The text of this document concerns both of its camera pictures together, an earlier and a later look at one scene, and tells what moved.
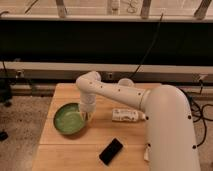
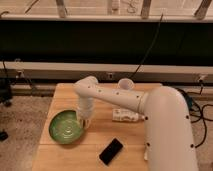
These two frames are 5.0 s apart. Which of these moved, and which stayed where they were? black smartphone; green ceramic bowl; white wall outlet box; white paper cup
Moved: green ceramic bowl
Stayed: white paper cup; black smartphone; white wall outlet box
